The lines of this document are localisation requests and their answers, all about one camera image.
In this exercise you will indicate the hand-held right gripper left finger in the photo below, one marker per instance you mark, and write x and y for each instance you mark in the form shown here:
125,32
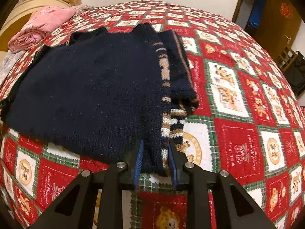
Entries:
139,164

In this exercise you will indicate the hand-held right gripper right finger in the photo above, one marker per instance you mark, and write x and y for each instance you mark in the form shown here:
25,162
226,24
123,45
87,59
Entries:
173,169

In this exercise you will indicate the navy patterned knit sweater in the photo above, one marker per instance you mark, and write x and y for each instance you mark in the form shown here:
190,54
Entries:
83,88

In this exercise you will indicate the red bear printed blanket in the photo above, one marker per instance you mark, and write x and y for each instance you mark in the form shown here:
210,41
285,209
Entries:
238,136

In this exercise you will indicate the black bag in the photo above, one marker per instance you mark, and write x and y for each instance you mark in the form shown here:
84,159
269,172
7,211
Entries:
297,76

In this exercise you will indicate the wooden chair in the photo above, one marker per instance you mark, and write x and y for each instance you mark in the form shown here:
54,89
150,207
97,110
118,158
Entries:
287,58

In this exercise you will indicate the grey floral pillow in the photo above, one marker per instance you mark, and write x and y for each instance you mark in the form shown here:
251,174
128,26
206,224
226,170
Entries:
8,64

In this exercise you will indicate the brown striped cloth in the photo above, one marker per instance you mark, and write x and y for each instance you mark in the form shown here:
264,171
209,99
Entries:
82,7

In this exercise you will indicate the pink folded quilt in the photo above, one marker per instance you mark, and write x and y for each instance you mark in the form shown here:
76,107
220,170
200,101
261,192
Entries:
40,21

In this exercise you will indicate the brown wooden door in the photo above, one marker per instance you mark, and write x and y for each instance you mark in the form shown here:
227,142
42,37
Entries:
274,23

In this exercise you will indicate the red paper door decoration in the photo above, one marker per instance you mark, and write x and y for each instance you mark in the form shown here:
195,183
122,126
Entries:
285,10

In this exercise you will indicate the cream wooden bed headboard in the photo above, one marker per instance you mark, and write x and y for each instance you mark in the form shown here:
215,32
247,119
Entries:
14,14

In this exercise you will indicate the dark wooden door frame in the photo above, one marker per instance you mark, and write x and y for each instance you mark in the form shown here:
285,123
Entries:
239,2

